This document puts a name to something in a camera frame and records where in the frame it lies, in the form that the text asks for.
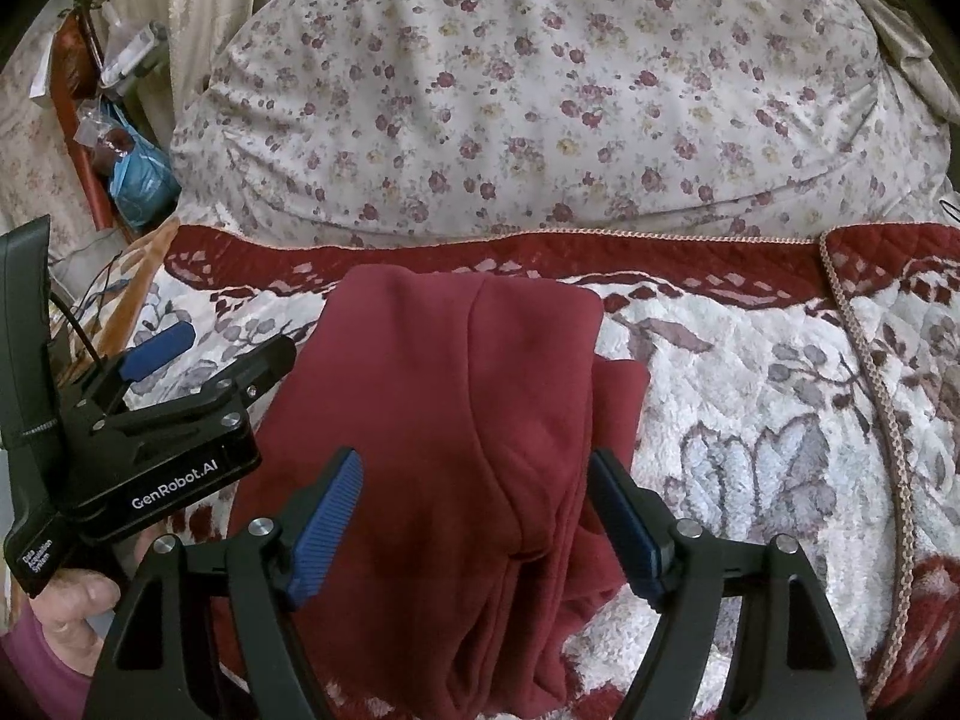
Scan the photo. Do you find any person's left forearm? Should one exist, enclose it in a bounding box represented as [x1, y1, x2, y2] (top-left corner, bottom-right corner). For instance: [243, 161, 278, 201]
[0, 600, 102, 720]

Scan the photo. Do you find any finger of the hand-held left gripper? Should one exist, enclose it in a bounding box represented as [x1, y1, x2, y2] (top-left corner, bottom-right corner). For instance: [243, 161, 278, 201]
[90, 319, 197, 415]
[112, 334, 299, 430]

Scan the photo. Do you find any blue plastic bag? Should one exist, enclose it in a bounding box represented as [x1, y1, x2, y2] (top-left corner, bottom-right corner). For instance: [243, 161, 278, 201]
[105, 101, 182, 230]

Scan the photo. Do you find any beige cloth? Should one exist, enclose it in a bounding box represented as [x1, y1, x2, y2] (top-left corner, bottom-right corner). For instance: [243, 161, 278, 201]
[814, 0, 960, 128]

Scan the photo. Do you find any cream curtain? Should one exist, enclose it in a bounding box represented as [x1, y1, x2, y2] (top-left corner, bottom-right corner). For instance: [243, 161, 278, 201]
[79, 0, 301, 158]

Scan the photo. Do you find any dark red sweatshirt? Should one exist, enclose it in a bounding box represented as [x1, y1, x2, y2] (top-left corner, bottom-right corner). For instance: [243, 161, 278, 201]
[225, 264, 652, 720]

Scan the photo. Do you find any white floral pillow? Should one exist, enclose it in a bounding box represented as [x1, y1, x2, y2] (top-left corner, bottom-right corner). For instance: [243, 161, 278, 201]
[169, 0, 953, 252]

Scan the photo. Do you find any person's left hand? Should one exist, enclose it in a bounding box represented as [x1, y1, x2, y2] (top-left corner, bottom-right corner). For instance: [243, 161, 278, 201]
[34, 529, 162, 665]

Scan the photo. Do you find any small clear plastic bag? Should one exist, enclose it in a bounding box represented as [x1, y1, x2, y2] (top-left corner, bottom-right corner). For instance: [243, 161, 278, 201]
[75, 101, 140, 166]

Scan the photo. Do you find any red and white floral blanket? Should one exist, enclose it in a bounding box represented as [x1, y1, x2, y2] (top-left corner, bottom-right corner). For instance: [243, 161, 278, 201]
[71, 221, 960, 720]

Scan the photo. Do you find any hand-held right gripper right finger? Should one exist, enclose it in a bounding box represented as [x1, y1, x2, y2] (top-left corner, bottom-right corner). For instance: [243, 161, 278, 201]
[587, 448, 867, 720]

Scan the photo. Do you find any black cable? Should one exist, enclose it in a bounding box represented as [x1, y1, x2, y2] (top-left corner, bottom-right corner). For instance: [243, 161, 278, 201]
[49, 292, 102, 372]

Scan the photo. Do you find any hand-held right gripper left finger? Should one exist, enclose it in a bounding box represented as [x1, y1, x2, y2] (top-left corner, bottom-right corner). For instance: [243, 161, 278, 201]
[81, 446, 366, 720]

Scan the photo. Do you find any orange cloth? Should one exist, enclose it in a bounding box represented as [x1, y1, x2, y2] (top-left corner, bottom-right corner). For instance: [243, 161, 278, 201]
[71, 221, 181, 361]

